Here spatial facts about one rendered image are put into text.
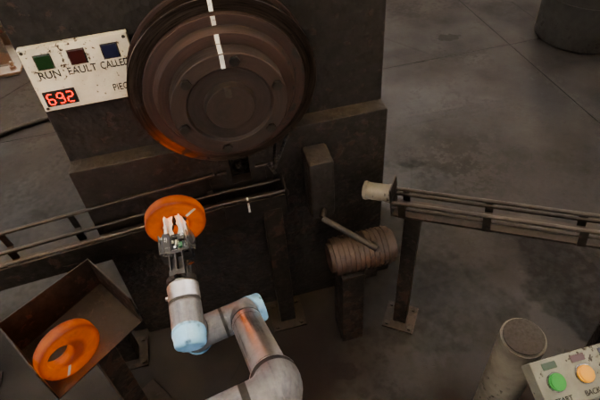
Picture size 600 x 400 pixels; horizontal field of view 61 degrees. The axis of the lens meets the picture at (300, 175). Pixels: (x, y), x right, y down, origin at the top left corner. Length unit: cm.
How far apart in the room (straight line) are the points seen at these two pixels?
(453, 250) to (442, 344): 46
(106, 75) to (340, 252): 86
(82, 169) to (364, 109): 85
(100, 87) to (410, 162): 174
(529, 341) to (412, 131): 164
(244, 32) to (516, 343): 106
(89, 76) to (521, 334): 133
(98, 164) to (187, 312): 57
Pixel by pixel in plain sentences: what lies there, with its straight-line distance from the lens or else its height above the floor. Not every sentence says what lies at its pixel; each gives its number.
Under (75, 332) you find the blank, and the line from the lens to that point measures 141.
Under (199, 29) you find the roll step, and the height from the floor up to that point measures 129.
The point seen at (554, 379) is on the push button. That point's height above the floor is 61.
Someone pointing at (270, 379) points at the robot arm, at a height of 95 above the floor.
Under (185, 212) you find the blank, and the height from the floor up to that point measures 86.
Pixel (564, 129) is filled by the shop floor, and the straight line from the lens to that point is 315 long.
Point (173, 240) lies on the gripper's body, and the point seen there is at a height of 87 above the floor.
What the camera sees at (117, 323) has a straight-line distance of 153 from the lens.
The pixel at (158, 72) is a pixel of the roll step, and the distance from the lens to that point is 124.
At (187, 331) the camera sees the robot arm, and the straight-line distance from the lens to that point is 120.
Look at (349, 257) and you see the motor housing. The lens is 165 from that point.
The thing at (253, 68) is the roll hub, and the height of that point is 121.
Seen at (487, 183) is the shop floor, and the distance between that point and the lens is 269.
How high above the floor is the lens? 182
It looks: 43 degrees down
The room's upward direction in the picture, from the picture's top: 5 degrees counter-clockwise
